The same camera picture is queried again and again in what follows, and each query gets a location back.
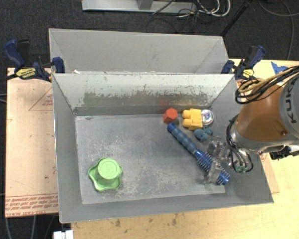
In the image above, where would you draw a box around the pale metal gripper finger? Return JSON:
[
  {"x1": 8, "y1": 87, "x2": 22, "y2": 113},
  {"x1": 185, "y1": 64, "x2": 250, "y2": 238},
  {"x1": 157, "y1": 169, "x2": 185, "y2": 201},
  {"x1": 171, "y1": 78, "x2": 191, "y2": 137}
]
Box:
[
  {"x1": 213, "y1": 159, "x2": 227, "y2": 175},
  {"x1": 203, "y1": 167, "x2": 221, "y2": 185}
]

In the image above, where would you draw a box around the brown cardboard board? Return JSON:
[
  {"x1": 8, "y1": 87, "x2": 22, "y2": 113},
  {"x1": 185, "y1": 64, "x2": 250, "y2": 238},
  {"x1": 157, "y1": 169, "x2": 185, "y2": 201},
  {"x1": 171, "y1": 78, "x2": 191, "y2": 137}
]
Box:
[{"x1": 4, "y1": 67, "x2": 281, "y2": 218}]

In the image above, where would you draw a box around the black cylinder on white bracket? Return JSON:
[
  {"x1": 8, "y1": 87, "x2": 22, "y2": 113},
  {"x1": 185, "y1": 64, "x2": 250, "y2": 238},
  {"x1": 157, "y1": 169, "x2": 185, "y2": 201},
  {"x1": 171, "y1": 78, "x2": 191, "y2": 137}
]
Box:
[{"x1": 260, "y1": 143, "x2": 299, "y2": 161}]

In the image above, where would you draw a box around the yellow toy building block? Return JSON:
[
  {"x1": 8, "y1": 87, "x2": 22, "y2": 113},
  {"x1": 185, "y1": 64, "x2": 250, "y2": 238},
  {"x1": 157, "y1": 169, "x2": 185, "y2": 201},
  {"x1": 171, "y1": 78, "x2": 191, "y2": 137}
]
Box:
[{"x1": 181, "y1": 108, "x2": 204, "y2": 131}]

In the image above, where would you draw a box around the grey metal bin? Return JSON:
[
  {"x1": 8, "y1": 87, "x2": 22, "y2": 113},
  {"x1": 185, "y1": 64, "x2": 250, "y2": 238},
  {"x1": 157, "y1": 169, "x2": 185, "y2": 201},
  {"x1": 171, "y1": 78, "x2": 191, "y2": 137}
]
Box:
[{"x1": 48, "y1": 28, "x2": 275, "y2": 224}]

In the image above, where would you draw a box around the dark blue lumpy toy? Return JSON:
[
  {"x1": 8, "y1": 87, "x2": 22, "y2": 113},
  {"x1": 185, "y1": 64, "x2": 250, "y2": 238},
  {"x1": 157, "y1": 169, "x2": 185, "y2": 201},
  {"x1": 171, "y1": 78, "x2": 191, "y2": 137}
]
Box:
[{"x1": 193, "y1": 126, "x2": 214, "y2": 143}]

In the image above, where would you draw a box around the green flower-shaped cup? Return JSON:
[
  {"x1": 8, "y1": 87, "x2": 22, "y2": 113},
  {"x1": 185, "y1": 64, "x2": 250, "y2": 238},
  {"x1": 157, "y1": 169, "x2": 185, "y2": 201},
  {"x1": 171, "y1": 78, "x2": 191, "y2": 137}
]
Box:
[{"x1": 88, "y1": 157, "x2": 124, "y2": 192}]

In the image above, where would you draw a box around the red hexagonal block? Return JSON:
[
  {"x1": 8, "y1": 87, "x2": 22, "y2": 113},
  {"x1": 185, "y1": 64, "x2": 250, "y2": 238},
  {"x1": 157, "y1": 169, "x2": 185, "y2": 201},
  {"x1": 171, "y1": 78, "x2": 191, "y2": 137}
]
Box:
[{"x1": 162, "y1": 108, "x2": 179, "y2": 124}]

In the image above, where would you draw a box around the clear shiny ball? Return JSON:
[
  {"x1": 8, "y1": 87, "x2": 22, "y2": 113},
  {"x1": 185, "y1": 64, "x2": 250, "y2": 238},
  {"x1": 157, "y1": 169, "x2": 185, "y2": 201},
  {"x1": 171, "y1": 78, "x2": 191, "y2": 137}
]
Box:
[{"x1": 201, "y1": 109, "x2": 215, "y2": 126}]

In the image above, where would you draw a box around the blue bristle brush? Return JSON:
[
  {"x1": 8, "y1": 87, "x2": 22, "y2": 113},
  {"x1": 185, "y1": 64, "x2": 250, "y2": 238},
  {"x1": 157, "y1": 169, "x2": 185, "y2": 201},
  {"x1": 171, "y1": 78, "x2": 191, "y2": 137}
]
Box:
[{"x1": 166, "y1": 122, "x2": 231, "y2": 186}]

